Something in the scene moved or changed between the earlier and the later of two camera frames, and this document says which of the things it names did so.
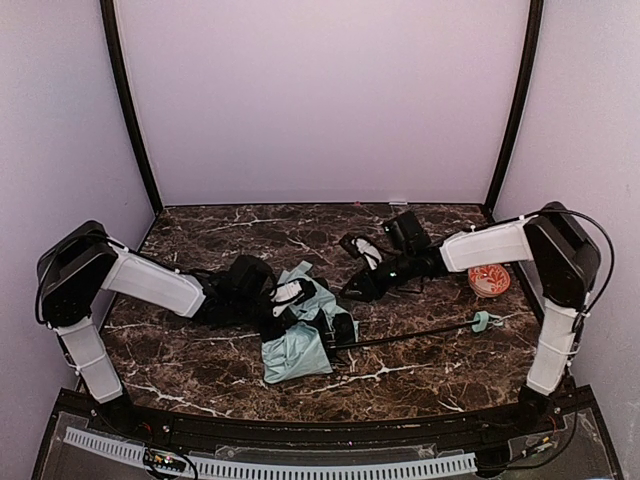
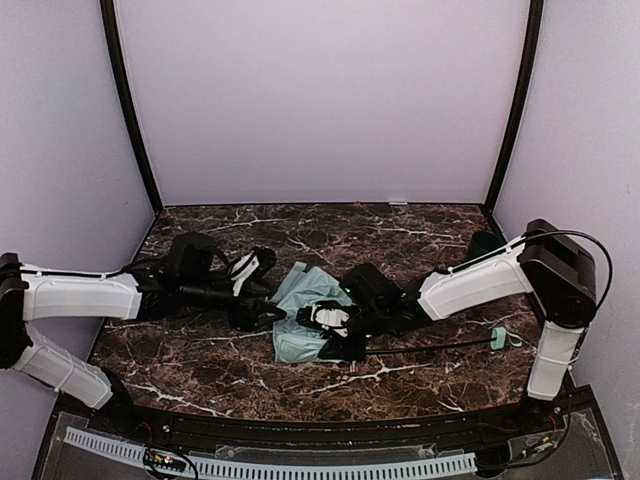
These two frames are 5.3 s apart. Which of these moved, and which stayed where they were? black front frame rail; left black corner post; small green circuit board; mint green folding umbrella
Moved: mint green folding umbrella
Stayed: left black corner post; black front frame rail; small green circuit board
